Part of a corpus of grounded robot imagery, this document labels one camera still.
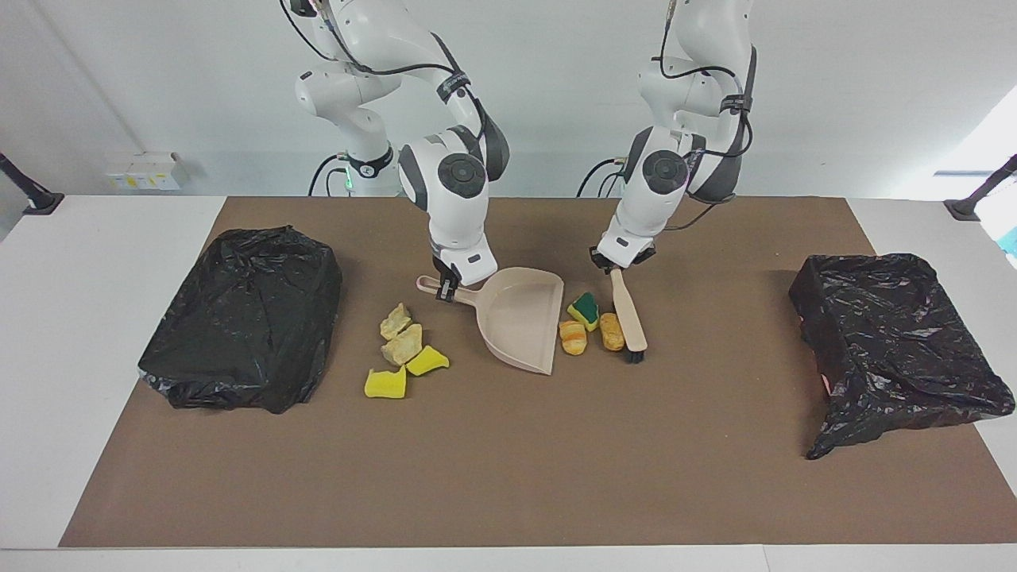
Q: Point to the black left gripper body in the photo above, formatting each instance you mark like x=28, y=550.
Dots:
x=618, y=269

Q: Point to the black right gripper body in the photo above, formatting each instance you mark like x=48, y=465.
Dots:
x=446, y=276

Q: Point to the green and yellow sponge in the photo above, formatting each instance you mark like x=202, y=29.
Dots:
x=584, y=308

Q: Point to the small beige sponge chunk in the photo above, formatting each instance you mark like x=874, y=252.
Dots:
x=395, y=322

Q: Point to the brown oval bread roll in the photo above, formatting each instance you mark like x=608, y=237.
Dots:
x=612, y=332

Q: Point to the large beige sponge chunk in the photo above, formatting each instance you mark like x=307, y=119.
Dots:
x=401, y=347

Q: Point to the yellow sponge wedge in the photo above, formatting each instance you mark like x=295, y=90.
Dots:
x=427, y=361

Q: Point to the beige plastic dustpan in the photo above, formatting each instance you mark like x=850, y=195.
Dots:
x=520, y=318

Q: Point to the orange bread piece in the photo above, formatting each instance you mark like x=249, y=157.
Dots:
x=573, y=338

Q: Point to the notched yellow sponge piece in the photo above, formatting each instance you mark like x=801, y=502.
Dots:
x=385, y=384

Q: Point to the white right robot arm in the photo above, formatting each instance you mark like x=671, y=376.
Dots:
x=457, y=222

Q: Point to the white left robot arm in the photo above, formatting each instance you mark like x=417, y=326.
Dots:
x=647, y=214

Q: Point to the black bag covered bin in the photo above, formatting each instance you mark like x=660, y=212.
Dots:
x=238, y=318

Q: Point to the brown table mat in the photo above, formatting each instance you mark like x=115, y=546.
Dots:
x=636, y=477

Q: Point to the black bag with loose corner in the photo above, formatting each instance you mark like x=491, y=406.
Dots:
x=898, y=349

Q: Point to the black stand base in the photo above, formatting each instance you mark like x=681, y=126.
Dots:
x=40, y=202
x=965, y=210

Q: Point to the teal object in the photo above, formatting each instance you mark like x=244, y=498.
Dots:
x=1011, y=242

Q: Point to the white wall socket box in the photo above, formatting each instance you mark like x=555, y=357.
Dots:
x=143, y=173

